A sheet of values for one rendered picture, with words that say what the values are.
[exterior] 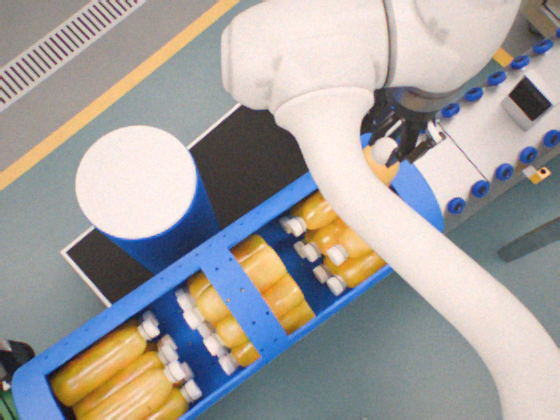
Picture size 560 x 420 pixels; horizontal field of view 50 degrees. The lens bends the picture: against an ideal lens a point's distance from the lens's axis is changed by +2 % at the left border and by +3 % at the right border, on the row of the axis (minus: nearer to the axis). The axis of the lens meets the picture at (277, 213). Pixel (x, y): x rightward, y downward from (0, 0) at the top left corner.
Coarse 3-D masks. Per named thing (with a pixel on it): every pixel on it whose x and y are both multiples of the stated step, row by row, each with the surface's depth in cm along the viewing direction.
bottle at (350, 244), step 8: (344, 232) 124; (352, 232) 123; (344, 240) 123; (352, 240) 122; (360, 240) 122; (344, 248) 123; (352, 248) 122; (360, 248) 122; (368, 248) 123; (344, 256) 123; (352, 256) 124; (360, 256) 124
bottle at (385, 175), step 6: (366, 150) 99; (372, 150) 97; (366, 156) 99; (372, 156) 97; (372, 162) 98; (378, 162) 96; (372, 168) 98; (378, 168) 98; (384, 168) 98; (390, 168) 98; (396, 168) 99; (378, 174) 99; (384, 174) 99; (390, 174) 99; (384, 180) 100; (390, 180) 101
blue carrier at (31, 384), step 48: (288, 192) 122; (432, 192) 119; (240, 240) 118; (288, 240) 141; (144, 288) 118; (240, 288) 112; (96, 336) 112; (192, 336) 136; (288, 336) 118; (48, 384) 109
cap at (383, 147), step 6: (384, 138) 95; (378, 144) 95; (384, 144) 95; (390, 144) 95; (378, 150) 95; (384, 150) 95; (390, 150) 95; (378, 156) 95; (384, 156) 95; (384, 162) 96
